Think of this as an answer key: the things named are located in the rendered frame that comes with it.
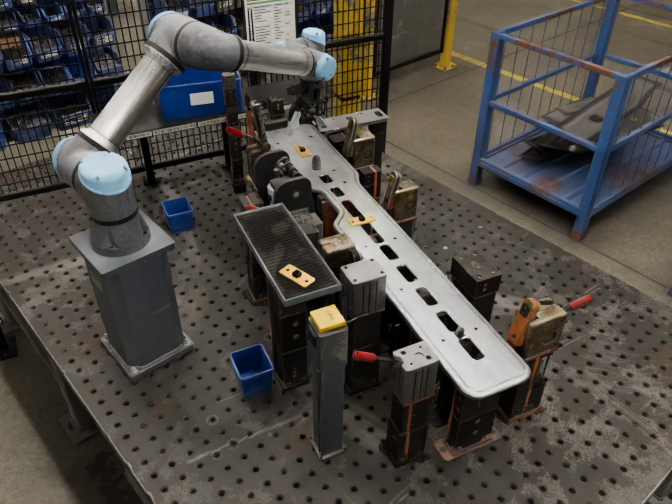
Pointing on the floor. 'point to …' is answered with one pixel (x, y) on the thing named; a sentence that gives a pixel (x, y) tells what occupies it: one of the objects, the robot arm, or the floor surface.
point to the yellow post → (349, 48)
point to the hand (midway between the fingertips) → (303, 132)
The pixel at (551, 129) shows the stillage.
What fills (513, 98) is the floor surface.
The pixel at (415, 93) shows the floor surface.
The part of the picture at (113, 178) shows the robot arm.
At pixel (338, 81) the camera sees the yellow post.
